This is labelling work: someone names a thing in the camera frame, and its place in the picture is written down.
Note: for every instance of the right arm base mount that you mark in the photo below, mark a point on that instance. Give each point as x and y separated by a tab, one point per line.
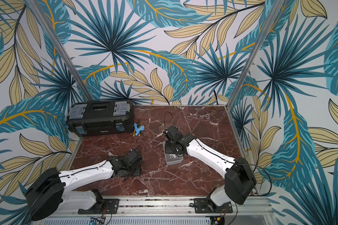
205	206

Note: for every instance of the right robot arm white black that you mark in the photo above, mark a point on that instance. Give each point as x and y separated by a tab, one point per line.
239	180

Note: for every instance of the translucent plastic storage box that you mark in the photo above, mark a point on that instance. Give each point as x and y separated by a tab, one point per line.
172	159

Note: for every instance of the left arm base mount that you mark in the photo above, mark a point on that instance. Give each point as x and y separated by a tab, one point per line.
101	206

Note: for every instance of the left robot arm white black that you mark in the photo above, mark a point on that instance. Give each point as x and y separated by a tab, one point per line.
57	191

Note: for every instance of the black plastic toolbox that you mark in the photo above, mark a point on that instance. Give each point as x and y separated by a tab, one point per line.
101	118

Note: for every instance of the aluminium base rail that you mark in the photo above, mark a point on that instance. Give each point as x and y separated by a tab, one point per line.
167	210

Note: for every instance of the blue toy figure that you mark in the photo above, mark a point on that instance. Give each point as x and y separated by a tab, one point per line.
138	129

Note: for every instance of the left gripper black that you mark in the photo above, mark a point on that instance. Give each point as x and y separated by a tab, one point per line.
137	173

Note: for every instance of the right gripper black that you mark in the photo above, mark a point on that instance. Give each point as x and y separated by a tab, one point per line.
172	149

